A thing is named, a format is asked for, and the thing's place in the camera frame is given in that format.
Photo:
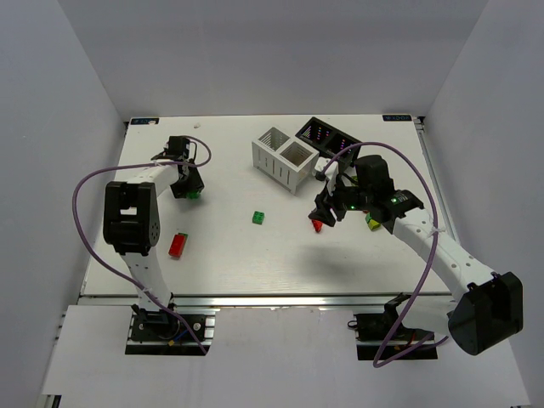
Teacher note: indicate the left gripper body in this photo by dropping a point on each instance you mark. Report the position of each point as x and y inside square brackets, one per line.
[189, 186]

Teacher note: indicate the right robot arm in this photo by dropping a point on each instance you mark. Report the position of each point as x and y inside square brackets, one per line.
[486, 307]

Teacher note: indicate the green square lego brick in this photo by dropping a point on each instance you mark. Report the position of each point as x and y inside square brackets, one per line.
[258, 217]

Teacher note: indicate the yellow green lego brick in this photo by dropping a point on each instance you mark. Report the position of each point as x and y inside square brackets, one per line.
[371, 223]

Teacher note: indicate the aluminium table rail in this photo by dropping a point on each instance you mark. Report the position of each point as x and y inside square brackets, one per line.
[214, 301]

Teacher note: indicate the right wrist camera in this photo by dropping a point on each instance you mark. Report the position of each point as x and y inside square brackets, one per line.
[324, 171]

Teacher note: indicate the white slotted container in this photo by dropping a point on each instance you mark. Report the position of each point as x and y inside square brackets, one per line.
[285, 159]

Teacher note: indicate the red curved lego brick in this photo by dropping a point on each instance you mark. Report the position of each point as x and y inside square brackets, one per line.
[317, 225]

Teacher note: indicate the green long lego piece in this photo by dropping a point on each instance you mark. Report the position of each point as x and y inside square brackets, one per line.
[193, 195]

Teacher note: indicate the red green lego front left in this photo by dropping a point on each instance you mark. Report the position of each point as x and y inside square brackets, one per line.
[177, 245]

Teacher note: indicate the black slotted container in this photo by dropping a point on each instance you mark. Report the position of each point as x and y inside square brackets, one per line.
[325, 138]

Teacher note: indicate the left blue table label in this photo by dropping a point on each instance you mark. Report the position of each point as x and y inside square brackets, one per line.
[144, 121]

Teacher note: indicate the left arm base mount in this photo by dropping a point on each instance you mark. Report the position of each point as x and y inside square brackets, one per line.
[158, 333]

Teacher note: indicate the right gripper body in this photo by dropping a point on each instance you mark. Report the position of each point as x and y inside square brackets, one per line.
[330, 205]

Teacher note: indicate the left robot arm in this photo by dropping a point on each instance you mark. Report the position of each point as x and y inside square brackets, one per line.
[132, 221]

